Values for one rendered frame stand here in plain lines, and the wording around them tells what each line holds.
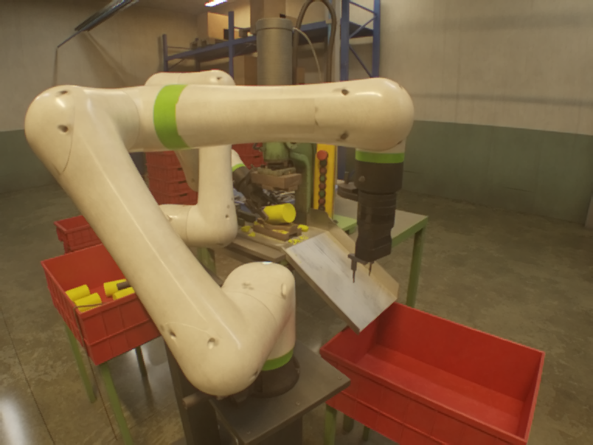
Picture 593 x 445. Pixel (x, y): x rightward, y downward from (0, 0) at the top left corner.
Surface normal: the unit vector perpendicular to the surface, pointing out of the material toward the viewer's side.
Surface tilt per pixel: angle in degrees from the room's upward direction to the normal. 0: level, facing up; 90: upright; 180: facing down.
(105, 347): 90
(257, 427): 0
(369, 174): 90
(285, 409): 0
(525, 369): 90
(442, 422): 90
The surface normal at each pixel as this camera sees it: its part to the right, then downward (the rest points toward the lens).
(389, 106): 0.06, 0.12
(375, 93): -0.24, -0.30
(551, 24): -0.65, 0.24
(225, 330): 0.52, -0.40
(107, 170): 0.57, -0.19
